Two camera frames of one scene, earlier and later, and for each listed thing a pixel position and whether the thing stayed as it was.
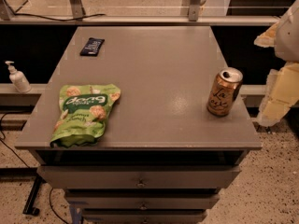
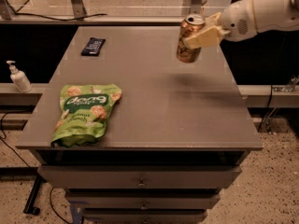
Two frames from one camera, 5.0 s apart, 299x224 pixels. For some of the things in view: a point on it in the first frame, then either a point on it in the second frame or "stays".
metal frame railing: (76, 15) stays
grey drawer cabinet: (163, 159) stays
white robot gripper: (288, 36) -> (237, 20)
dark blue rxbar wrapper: (92, 47) stays
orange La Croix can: (223, 91) -> (184, 53)
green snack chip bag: (83, 114) stays
